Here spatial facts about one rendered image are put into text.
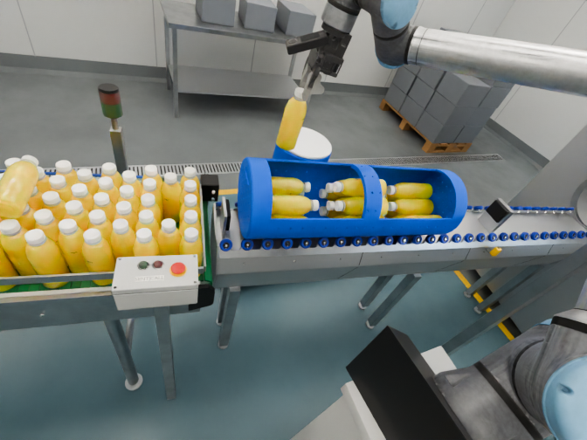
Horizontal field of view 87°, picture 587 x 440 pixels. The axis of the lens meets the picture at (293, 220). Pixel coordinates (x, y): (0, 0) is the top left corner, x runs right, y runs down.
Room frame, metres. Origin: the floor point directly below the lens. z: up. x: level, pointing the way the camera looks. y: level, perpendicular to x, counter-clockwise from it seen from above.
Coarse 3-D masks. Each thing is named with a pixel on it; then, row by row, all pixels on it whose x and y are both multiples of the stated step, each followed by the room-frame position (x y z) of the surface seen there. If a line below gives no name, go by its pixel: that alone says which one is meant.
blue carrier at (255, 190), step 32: (256, 160) 0.84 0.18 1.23; (288, 160) 0.93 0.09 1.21; (256, 192) 0.72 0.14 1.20; (448, 192) 1.18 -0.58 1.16; (256, 224) 0.68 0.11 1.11; (288, 224) 0.73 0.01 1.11; (320, 224) 0.78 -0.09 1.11; (352, 224) 0.83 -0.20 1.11; (384, 224) 0.90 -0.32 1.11; (416, 224) 0.96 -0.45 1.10; (448, 224) 1.04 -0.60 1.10
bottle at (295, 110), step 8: (288, 104) 0.95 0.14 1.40; (296, 104) 0.94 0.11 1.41; (304, 104) 0.96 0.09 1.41; (288, 112) 0.94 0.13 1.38; (296, 112) 0.94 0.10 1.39; (304, 112) 0.95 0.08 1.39; (288, 120) 0.93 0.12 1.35; (296, 120) 0.94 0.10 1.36; (280, 128) 0.95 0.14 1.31; (288, 128) 0.93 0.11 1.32; (296, 128) 0.94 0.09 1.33; (280, 136) 0.94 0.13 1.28; (288, 136) 0.93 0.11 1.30; (296, 136) 0.95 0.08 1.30; (280, 144) 0.94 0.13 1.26; (288, 144) 0.94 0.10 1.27
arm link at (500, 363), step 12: (540, 324) 0.42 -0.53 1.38; (528, 336) 0.39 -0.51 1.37; (540, 336) 0.39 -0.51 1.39; (504, 348) 0.38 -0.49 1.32; (516, 348) 0.36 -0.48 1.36; (480, 360) 0.37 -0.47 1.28; (492, 360) 0.35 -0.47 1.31; (504, 360) 0.35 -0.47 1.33; (516, 360) 0.33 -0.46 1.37; (492, 372) 0.33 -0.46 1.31; (504, 372) 0.32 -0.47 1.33; (504, 384) 0.30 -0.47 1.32; (516, 396) 0.28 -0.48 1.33; (540, 432) 0.25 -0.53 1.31
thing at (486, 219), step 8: (496, 200) 1.40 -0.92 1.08; (488, 208) 1.40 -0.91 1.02; (496, 208) 1.37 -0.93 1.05; (504, 208) 1.36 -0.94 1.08; (480, 216) 1.42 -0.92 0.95; (488, 216) 1.39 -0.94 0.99; (496, 216) 1.35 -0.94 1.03; (504, 216) 1.33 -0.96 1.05; (488, 224) 1.36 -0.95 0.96; (496, 224) 1.33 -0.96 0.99; (488, 232) 1.33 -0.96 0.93
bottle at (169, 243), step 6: (162, 234) 0.55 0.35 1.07; (168, 234) 0.55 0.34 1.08; (174, 234) 0.56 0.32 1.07; (180, 234) 0.58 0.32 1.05; (162, 240) 0.54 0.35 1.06; (168, 240) 0.54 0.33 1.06; (174, 240) 0.55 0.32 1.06; (180, 240) 0.57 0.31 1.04; (162, 246) 0.53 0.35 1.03; (168, 246) 0.54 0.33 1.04; (174, 246) 0.55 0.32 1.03; (162, 252) 0.53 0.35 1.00; (168, 252) 0.54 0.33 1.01; (174, 252) 0.55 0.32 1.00
